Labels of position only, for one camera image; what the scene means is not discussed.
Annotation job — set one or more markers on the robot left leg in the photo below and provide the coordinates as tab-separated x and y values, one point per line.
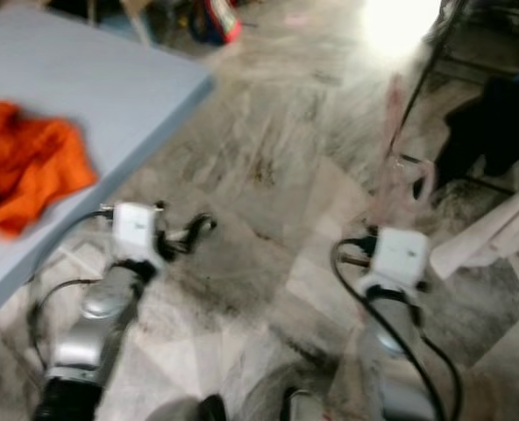
189	410

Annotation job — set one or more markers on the red and blue backpack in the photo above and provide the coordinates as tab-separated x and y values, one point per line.
220	19

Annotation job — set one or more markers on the orange cloth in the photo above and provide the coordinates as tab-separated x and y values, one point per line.
31	162

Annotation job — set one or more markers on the black metal drying rack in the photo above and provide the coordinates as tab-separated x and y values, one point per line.
426	61

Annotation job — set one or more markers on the dark navy garment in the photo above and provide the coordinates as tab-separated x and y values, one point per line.
487	132

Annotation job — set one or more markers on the pale pink plastic hanger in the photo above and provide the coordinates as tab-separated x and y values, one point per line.
393	105

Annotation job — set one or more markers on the robot right leg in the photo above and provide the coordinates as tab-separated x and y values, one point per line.
308	408

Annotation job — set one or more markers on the robot leg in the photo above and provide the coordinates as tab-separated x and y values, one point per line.
308	408
189	410

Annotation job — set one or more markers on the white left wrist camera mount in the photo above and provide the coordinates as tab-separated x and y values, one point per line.
135	230

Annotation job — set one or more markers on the small pink paper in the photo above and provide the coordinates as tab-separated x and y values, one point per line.
295	17

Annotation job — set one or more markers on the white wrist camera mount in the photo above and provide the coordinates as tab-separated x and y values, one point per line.
400	256
135	230

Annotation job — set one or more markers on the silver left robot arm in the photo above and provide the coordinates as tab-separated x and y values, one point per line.
97	316

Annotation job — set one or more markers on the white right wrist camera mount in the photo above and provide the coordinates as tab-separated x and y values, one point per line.
400	256

